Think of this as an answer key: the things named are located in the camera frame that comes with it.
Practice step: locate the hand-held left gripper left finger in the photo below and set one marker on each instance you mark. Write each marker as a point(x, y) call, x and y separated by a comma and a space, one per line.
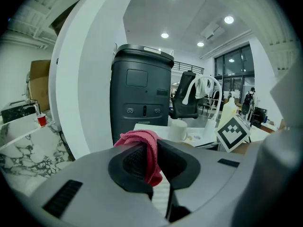
point(127, 167)

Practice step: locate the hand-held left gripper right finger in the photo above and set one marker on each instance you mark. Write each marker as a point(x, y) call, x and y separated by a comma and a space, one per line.
point(180, 169)

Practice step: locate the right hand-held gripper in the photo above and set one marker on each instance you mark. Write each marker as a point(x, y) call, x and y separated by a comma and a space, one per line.
point(233, 133)

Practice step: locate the pink cloth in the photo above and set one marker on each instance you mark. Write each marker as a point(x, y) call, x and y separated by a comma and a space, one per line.
point(142, 136)

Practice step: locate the white plastic pump bottle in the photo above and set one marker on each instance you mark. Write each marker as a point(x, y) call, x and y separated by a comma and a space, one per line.
point(230, 110)

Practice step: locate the white table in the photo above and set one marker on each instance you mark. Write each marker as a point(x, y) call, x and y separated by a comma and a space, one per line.
point(258, 132)

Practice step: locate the black mesh chair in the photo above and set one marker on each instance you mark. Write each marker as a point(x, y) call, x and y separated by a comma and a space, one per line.
point(258, 117)

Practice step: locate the white mug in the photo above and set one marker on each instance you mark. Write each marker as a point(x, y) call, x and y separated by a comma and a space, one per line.
point(177, 129)

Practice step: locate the white gooseneck faucet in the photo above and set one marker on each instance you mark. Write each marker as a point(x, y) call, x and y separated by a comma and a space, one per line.
point(219, 92)

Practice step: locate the pale garment on chair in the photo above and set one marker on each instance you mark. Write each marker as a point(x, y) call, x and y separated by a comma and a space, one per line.
point(200, 89)

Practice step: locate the black office chair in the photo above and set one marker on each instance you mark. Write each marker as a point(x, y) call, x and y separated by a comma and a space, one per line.
point(182, 103)

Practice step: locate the black framed glass doors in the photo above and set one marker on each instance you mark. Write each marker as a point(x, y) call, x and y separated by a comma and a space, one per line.
point(234, 65)

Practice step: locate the black tall appliance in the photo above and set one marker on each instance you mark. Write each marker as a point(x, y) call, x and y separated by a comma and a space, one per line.
point(139, 91)

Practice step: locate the black metal railing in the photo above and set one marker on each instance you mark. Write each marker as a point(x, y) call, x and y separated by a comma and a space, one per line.
point(189, 67)

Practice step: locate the round ceiling light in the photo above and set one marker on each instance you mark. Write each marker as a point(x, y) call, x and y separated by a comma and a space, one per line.
point(164, 35)
point(200, 44)
point(229, 19)

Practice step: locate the red cup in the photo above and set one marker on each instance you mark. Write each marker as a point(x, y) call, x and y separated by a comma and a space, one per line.
point(42, 120)

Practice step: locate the white marble counter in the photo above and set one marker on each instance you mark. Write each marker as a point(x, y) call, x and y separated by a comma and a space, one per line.
point(28, 148)

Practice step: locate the ceiling air conditioner unit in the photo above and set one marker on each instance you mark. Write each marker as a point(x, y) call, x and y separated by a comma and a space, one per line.
point(212, 30)

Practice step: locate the chrome tap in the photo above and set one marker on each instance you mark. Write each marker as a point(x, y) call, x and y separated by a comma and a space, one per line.
point(37, 109)

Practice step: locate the brown cardboard box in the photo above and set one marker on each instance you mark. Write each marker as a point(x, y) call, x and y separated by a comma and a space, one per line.
point(39, 84)

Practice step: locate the black marble box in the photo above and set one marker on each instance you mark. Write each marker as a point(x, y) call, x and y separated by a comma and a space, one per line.
point(16, 111)

